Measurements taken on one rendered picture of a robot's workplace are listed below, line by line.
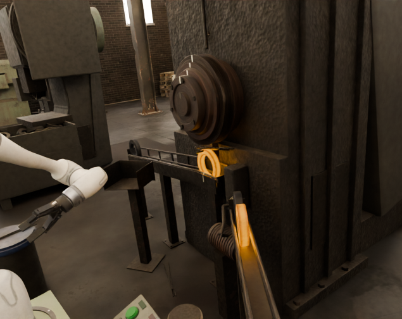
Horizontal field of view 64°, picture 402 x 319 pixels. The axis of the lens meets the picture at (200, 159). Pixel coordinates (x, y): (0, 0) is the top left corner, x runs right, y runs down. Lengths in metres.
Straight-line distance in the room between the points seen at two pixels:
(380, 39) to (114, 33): 10.85
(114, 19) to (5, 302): 11.42
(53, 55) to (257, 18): 2.91
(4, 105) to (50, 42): 6.59
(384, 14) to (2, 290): 2.06
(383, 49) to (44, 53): 3.27
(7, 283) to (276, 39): 1.38
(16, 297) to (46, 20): 3.22
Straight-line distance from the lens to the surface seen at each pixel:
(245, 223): 1.18
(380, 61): 2.01
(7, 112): 10.57
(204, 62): 1.62
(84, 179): 1.55
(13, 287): 1.38
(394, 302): 2.15
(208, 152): 1.77
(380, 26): 1.98
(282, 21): 1.46
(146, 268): 2.35
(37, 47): 4.05
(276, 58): 1.48
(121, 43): 12.30
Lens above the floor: 1.34
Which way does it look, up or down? 18 degrees down
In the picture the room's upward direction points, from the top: 6 degrees counter-clockwise
